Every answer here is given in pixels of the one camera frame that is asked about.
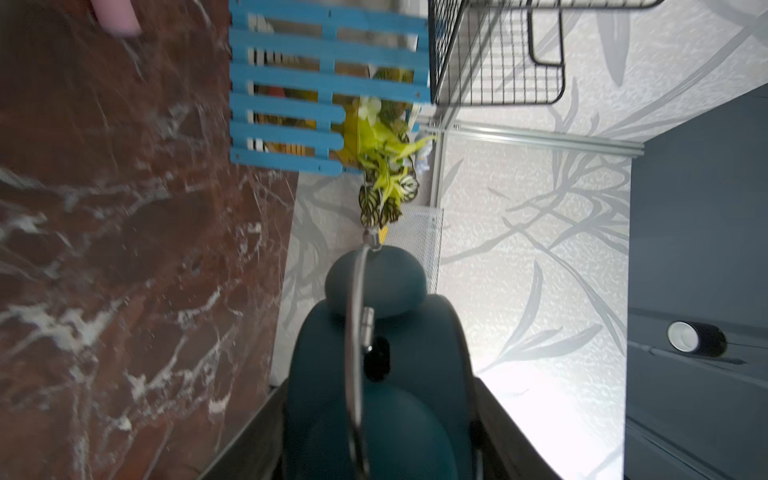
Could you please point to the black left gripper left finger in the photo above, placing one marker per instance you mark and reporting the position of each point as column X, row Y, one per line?
column 256, row 452

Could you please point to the blue white slatted crate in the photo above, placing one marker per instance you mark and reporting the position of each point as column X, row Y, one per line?
column 325, row 88

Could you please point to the black wire basket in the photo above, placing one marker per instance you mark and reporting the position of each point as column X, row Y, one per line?
column 483, row 54

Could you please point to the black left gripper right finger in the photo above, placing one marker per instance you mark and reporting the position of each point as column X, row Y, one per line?
column 506, row 453

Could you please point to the white mesh basket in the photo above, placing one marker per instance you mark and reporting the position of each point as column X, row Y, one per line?
column 419, row 231

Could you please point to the purple rake pink handle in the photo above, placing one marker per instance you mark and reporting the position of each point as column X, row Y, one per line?
column 117, row 17

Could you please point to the green potted plant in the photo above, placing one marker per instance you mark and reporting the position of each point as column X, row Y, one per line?
column 384, row 162

